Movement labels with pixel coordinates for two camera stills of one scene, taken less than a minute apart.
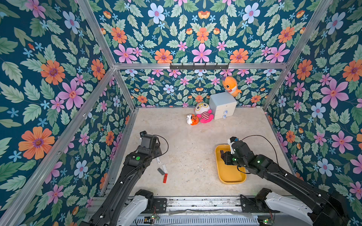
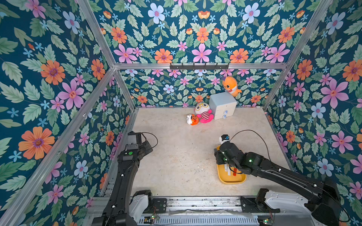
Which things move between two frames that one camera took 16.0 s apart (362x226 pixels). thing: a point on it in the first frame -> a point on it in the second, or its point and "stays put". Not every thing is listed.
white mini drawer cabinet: x=222 y=104 stays put
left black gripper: x=157 y=147 -> x=148 y=147
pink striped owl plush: x=203 y=111 stays put
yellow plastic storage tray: x=228 y=174 stays put
